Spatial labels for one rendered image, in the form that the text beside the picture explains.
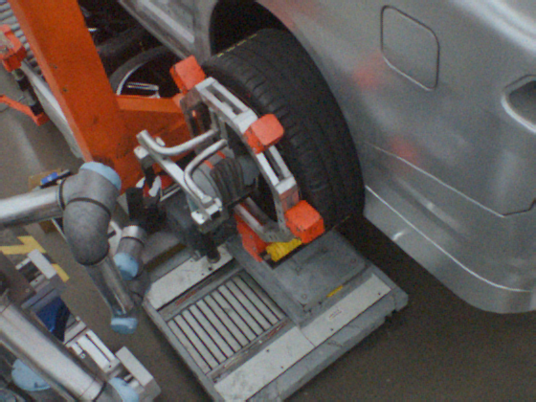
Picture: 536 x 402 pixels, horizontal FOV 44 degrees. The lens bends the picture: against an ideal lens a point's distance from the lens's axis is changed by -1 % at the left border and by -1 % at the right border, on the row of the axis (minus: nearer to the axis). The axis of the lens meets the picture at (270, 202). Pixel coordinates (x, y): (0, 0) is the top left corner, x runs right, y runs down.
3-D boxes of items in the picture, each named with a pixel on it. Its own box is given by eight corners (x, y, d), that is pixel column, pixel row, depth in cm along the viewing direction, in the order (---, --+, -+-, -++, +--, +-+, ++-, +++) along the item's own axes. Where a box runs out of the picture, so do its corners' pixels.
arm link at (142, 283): (123, 306, 205) (113, 287, 196) (132, 276, 212) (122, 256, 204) (148, 307, 204) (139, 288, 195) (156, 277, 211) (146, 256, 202)
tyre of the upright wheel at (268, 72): (310, 198, 257) (412, 213, 197) (260, 232, 250) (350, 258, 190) (228, 42, 240) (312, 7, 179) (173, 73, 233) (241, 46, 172)
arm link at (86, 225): (90, 236, 158) (145, 337, 195) (101, 201, 165) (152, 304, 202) (44, 236, 160) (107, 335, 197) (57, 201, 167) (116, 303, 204)
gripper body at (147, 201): (139, 211, 215) (128, 241, 208) (131, 193, 209) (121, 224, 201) (162, 212, 214) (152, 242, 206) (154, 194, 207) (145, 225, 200)
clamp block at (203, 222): (230, 217, 190) (226, 206, 186) (203, 234, 187) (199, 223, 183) (220, 208, 193) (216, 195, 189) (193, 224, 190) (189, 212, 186)
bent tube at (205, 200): (262, 173, 188) (256, 146, 180) (205, 210, 183) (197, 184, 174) (227, 142, 198) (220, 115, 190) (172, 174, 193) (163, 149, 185)
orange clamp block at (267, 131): (278, 142, 185) (286, 132, 177) (256, 156, 183) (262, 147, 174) (264, 121, 185) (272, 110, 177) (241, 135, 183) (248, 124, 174)
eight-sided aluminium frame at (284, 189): (309, 261, 216) (292, 143, 174) (293, 273, 214) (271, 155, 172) (217, 170, 247) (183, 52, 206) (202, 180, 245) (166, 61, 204)
